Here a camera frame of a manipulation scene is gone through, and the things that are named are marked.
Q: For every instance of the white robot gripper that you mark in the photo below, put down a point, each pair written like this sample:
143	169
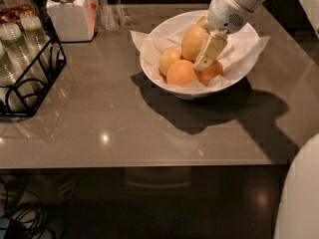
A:
226	13

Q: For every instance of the orange fruit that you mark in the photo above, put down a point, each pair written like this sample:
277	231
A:
191	42
180	73
214	70

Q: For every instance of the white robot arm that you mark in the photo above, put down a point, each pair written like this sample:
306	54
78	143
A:
298	212

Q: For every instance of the white ceramic bowl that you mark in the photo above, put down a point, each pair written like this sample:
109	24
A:
186	89

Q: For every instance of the left yellow-orange fruit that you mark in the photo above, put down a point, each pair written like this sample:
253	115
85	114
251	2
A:
167	58

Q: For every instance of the clear acrylic stand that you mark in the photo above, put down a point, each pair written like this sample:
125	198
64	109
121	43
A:
114	15

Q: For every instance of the white lidded jar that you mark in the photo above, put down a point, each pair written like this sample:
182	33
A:
74	20

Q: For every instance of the clear plastic cup stack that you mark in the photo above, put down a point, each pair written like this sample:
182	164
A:
19	52

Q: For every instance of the jar of brown snacks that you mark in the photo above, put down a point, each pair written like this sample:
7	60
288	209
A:
12	11

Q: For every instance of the black wire rack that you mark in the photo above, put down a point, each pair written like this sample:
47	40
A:
20	100

